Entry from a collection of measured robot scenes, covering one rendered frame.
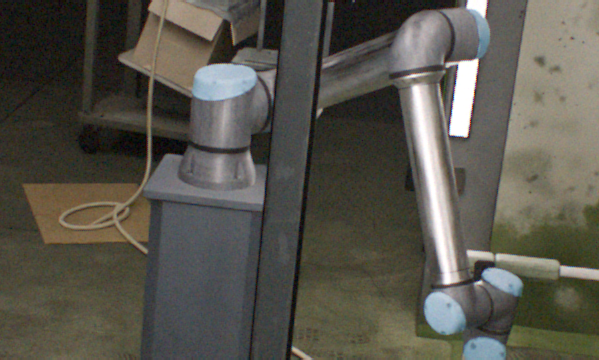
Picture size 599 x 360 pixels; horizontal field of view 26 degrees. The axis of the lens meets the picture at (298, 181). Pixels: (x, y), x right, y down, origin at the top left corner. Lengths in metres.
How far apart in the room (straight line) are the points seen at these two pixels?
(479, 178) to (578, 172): 0.28
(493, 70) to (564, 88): 0.21
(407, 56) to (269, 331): 0.93
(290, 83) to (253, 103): 1.32
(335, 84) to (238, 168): 0.32
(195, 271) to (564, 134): 1.24
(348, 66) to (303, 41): 1.21
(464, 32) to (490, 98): 1.03
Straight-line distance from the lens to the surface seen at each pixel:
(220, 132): 3.12
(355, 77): 3.01
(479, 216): 3.92
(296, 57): 1.82
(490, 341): 2.87
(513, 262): 3.16
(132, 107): 5.63
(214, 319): 3.21
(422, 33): 2.73
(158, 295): 3.21
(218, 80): 3.10
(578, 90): 3.84
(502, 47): 3.79
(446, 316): 2.73
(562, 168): 3.89
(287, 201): 1.88
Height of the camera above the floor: 1.63
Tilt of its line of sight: 18 degrees down
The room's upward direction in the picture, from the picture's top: 6 degrees clockwise
